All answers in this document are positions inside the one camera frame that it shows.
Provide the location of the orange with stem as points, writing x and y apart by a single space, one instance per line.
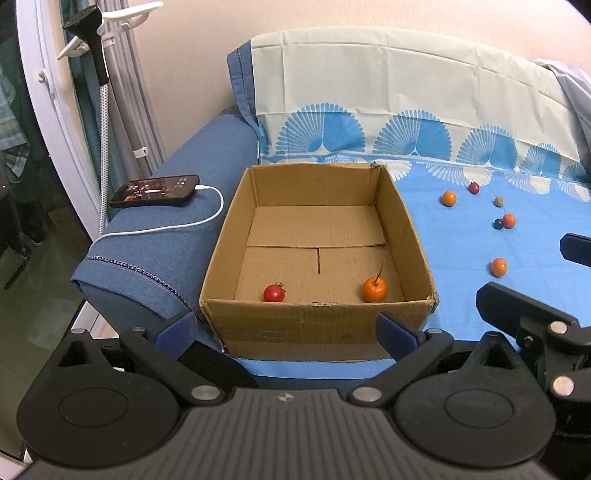
375 289

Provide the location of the orange kumquat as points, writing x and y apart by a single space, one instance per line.
499 267
449 198
509 221

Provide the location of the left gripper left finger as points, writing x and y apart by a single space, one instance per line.
155 353

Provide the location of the white steamer hanger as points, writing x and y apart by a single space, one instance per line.
113 23

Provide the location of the white door frame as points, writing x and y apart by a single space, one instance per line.
53 97

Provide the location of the red cherry tomato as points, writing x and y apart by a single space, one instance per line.
274 293
474 188

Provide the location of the black garment steamer head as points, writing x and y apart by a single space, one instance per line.
85 25

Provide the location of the blue sofa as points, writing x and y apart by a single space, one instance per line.
150 263

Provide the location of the brown cardboard box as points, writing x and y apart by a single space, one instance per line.
322 230

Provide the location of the black smartphone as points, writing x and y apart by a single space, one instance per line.
162 191

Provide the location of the blue white patterned cloth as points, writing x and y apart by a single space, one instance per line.
439 113

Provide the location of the grey blanket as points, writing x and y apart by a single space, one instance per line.
575 83

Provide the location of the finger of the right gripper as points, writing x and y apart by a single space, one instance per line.
518 316
576 248

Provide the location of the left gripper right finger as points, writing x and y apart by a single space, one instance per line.
416 354

